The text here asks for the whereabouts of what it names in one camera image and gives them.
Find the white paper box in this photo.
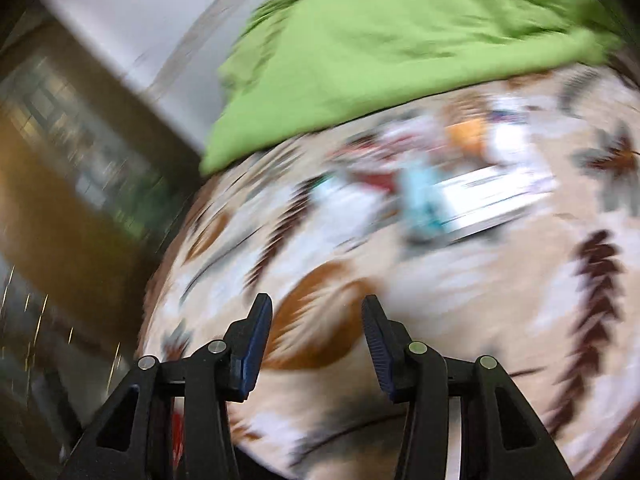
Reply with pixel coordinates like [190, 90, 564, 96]
[437, 166, 558, 240]

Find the white plastic bag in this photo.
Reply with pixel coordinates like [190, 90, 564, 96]
[303, 174, 388, 249]

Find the orange small box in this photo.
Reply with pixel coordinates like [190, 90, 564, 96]
[446, 117, 488, 157]

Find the red white carton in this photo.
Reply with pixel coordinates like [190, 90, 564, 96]
[328, 130, 416, 193]

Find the light blue tissue packet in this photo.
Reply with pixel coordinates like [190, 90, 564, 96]
[397, 157, 448, 243]

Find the red plastic basket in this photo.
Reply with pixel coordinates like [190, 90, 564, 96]
[170, 398, 184, 472]

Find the leaf pattern beige blanket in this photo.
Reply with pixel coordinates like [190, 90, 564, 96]
[139, 61, 639, 479]

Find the wooden glass door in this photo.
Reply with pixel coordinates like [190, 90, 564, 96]
[1, 4, 201, 479]

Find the green quilt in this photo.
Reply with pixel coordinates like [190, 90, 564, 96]
[200, 0, 622, 174]

